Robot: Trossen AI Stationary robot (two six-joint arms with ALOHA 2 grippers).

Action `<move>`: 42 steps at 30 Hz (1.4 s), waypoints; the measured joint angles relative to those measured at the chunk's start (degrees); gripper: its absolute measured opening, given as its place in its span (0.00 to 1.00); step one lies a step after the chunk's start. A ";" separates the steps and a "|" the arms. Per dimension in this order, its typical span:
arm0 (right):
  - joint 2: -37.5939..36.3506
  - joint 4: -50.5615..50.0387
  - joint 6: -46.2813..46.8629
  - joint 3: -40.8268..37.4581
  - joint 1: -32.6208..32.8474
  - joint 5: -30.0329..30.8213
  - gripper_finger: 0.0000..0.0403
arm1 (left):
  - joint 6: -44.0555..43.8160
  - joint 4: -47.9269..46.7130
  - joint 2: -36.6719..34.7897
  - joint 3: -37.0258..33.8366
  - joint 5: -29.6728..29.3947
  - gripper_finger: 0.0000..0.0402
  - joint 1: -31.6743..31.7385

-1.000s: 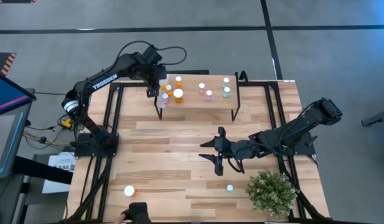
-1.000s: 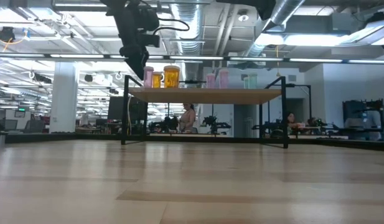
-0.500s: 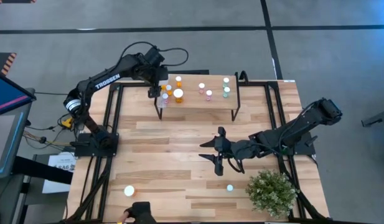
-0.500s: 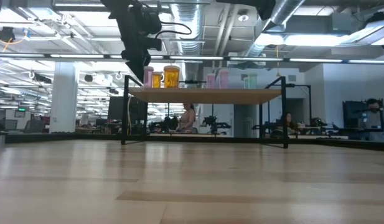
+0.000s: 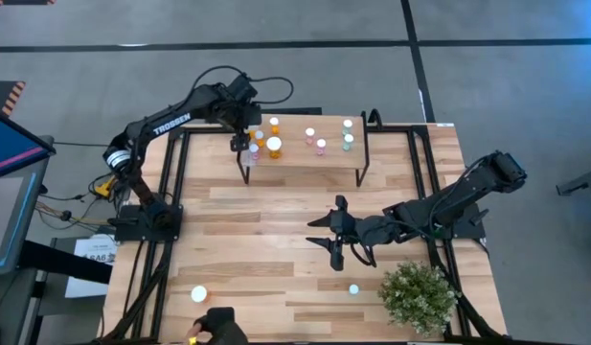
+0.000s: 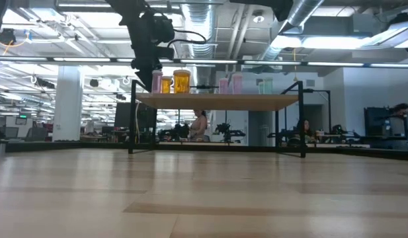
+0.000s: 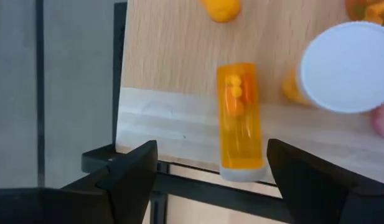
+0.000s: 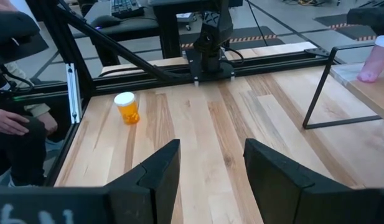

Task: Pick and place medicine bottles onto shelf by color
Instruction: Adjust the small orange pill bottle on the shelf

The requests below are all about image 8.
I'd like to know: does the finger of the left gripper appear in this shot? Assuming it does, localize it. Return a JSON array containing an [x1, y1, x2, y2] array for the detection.
[[346, 6, 384, 36]]

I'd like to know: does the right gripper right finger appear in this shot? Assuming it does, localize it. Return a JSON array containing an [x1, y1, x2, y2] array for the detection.
[[243, 138, 384, 224]]

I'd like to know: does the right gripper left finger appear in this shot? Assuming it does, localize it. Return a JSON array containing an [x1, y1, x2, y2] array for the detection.
[[0, 139, 181, 224]]

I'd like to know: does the pink pill bottle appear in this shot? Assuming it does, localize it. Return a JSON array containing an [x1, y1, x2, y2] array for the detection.
[[356, 35, 384, 84]]

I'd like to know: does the large orange pill bottle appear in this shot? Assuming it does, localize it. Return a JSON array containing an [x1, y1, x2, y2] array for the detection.
[[113, 91, 141, 126]]

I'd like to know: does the person's hand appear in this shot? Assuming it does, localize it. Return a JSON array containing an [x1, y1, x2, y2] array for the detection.
[[35, 111, 59, 135], [0, 108, 30, 136]]

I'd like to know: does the person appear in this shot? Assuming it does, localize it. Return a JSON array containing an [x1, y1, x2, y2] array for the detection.
[[0, 60, 59, 187]]

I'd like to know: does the black desk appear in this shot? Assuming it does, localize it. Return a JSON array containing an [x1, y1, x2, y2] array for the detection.
[[82, 0, 244, 60]]

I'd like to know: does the black computer mouse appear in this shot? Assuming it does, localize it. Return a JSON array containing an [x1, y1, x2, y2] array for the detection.
[[90, 14, 123, 29]]

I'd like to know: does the black keyboard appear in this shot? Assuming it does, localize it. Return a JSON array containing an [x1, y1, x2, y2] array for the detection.
[[110, 0, 146, 19]]

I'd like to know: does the black padded chair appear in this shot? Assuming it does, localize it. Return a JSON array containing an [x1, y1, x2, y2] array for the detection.
[[0, 11, 50, 67]]

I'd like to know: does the wooden shelf black metal frame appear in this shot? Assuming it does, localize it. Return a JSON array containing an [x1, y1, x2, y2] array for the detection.
[[302, 43, 384, 130]]

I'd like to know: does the black table frame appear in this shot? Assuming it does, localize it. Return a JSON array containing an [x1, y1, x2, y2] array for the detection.
[[11, 0, 335, 187]]

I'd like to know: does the silver aluminium frame post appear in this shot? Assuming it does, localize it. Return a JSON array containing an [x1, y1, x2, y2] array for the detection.
[[65, 63, 83, 124]]

